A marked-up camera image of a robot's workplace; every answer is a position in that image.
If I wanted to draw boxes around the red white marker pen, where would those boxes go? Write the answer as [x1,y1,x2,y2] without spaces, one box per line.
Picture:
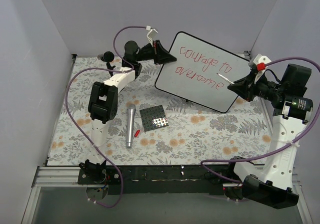
[217,73,234,85]

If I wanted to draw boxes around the white whiteboard black frame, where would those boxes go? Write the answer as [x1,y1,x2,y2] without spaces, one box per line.
[154,32,250,113]

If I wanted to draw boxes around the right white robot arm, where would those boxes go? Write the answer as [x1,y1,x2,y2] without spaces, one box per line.
[226,64,313,209]

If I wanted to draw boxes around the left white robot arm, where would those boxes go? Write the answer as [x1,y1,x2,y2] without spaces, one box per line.
[88,40,177,154]

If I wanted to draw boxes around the black microphone stand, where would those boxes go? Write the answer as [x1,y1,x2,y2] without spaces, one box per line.
[106,62,115,77]

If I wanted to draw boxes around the silver microphone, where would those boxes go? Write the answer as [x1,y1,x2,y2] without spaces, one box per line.
[126,104,136,148]

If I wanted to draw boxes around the black perforated plate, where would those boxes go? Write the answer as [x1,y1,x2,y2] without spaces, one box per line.
[140,105,169,132]

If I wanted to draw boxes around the floral table mat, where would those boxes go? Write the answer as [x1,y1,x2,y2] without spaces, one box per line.
[46,57,271,166]

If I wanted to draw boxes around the black base bar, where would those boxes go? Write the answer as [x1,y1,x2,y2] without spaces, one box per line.
[77,163,235,195]

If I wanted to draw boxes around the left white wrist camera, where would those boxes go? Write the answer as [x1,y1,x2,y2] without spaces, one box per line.
[145,26,158,45]

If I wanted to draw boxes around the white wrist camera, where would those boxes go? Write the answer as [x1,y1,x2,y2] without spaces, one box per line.
[248,54,271,84]
[145,26,158,45]

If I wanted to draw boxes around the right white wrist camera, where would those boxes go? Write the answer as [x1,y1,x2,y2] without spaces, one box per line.
[248,54,271,84]

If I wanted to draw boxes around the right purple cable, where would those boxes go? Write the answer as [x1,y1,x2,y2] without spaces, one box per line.
[200,56,320,202]

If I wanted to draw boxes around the purple cable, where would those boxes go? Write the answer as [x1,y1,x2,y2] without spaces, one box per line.
[200,56,320,202]
[64,26,151,208]

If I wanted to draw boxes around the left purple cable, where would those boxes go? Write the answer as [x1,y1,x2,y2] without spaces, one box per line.
[64,26,151,208]

